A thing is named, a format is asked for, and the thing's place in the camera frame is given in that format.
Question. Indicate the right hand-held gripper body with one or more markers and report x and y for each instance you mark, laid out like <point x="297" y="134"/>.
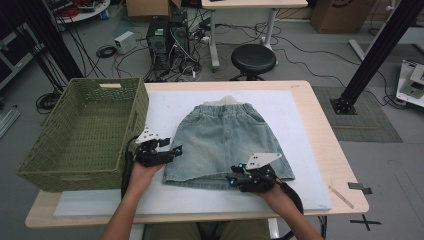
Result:
<point x="258" y="180"/>

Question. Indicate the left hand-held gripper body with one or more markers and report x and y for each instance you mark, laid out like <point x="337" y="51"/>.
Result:
<point x="150" y="158"/>

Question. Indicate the light blue denim skirt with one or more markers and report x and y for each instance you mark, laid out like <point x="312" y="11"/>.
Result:
<point x="220" y="140"/>

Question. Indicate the green woven basket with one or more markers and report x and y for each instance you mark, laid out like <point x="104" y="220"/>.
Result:
<point x="83" y="180"/>

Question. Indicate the person's left hand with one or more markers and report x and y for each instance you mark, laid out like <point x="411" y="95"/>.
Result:
<point x="143" y="178"/>

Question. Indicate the person's right hand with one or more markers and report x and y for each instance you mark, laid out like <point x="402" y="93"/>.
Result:
<point x="275" y="198"/>

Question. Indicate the white foam mat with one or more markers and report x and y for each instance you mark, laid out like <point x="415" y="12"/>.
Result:
<point x="283" y="110"/>

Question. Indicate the person's khaki trousers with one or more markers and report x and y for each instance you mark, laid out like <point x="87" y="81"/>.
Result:
<point x="166" y="232"/>

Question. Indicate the thin wooden stick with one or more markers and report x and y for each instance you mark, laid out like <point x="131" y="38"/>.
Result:
<point x="342" y="198"/>

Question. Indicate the black computer tower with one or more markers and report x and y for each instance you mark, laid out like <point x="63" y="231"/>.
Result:
<point x="156" y="43"/>

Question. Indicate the black tape strip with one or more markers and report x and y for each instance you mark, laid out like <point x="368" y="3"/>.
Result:
<point x="358" y="186"/>

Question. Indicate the small white box device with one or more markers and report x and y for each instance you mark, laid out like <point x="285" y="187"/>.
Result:
<point x="125" y="42"/>

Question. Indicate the black round stool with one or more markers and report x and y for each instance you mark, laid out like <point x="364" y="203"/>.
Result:
<point x="253" y="58"/>

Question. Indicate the grey floor mat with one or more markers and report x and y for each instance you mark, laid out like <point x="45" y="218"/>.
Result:
<point x="366" y="128"/>

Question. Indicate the open cardboard box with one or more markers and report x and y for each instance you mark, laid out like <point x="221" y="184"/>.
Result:
<point x="146" y="8"/>

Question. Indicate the black metal beam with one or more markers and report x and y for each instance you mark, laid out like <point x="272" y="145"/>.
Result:
<point x="56" y="43"/>
<point x="376" y="53"/>

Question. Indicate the round white table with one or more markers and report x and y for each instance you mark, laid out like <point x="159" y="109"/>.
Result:
<point x="86" y="15"/>

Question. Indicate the grey metal rack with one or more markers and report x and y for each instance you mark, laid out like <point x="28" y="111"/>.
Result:
<point x="16" y="63"/>

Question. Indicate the white desk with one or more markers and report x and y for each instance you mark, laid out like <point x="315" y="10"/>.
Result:
<point x="253" y="4"/>

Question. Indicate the white machine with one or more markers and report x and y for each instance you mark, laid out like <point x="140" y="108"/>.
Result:
<point x="410" y="83"/>

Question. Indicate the large cardboard box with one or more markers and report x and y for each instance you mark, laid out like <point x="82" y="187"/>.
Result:
<point x="340" y="16"/>

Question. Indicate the metal rail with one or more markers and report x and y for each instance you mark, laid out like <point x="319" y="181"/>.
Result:
<point x="6" y="121"/>

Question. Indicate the white desk frame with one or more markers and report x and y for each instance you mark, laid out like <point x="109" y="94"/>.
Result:
<point x="413" y="36"/>

